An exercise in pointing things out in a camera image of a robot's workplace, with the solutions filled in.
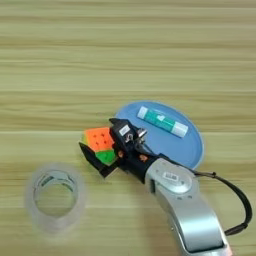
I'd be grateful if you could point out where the black box with white label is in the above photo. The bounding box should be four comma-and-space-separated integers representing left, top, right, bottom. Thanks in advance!
113, 119, 138, 149

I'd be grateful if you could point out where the clear tape roll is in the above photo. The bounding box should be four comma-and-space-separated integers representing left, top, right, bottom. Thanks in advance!
24, 162, 89, 235

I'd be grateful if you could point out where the green white glue stick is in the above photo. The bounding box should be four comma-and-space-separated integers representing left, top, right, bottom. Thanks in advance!
136, 105, 190, 139

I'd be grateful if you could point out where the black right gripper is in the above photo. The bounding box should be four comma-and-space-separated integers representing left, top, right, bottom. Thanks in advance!
78, 117, 162, 184

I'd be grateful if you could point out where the blue round plate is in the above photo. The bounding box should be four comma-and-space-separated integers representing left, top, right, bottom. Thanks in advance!
114, 100, 205, 171

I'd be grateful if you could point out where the colourful puzzle cube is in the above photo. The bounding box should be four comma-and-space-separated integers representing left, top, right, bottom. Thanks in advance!
81, 126, 120, 167

